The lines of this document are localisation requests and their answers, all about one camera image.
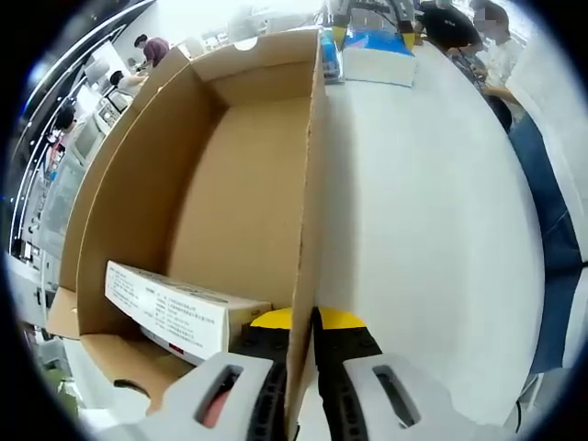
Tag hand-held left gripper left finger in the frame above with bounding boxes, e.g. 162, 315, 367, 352
98, 308, 295, 441

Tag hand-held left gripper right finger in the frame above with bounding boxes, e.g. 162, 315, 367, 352
311, 306, 506, 441

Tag blue tissue pack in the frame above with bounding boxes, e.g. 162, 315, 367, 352
342, 29, 420, 88

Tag white box red label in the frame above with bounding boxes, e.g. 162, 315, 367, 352
140, 323, 203, 367

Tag white paper box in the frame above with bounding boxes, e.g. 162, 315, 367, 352
104, 260, 275, 362

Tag brown cardboard shoe box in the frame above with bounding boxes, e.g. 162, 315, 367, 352
45, 27, 330, 441

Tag person's white shirt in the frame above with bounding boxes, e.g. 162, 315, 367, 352
504, 36, 588, 263

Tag person's blue jeans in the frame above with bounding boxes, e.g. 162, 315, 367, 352
486, 91, 588, 368

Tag black cable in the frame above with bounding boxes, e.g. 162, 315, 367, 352
513, 397, 527, 435

